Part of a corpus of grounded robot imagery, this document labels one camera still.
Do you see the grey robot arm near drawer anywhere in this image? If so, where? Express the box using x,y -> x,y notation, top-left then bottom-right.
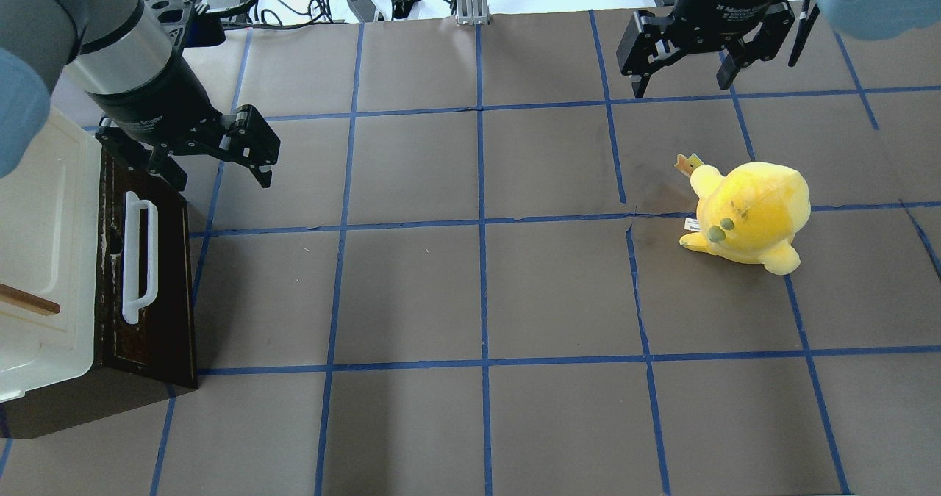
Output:
1,0 -> 280,191

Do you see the black gripper body near drawer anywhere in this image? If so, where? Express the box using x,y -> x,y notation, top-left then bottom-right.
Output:
90,54 -> 222,162

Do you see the white plastic storage box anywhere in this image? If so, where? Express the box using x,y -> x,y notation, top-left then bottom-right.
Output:
1,108 -> 101,402

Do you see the dark brown wooden drawer cabinet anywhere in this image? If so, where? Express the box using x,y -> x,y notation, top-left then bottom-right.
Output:
2,157 -> 198,439

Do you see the yellow plush toy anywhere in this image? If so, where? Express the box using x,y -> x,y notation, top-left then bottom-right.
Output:
675,154 -> 812,276

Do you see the white drawer handle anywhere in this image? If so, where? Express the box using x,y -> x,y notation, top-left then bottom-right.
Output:
121,190 -> 160,326

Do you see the brown wooden stick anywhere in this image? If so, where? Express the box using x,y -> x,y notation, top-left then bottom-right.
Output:
0,283 -> 61,316

